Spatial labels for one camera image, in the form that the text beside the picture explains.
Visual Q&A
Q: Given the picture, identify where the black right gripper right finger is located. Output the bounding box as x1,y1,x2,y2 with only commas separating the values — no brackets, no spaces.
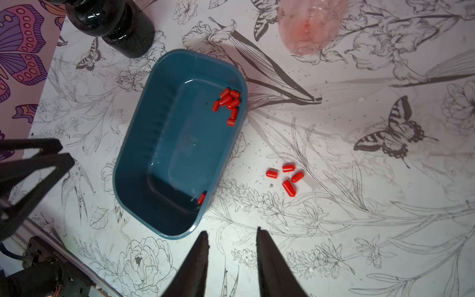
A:
256,227,307,297

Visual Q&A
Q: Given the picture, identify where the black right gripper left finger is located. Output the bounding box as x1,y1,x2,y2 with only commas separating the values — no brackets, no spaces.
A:
162,231,209,297

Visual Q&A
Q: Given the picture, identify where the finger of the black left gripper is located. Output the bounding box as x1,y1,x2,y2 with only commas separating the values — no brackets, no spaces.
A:
1,153,75,241
1,139,63,155

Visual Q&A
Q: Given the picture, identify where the teal storage box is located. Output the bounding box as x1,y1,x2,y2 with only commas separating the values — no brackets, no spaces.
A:
113,49,247,240

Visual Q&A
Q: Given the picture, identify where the red sleeve pile in box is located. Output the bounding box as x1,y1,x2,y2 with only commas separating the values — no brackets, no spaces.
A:
212,87,241,127

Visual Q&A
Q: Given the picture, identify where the black vase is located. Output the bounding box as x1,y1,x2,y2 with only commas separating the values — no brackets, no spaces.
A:
50,0,155,58

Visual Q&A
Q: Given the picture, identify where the pink spray bottle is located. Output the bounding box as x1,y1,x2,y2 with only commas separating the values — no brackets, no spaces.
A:
278,0,349,56

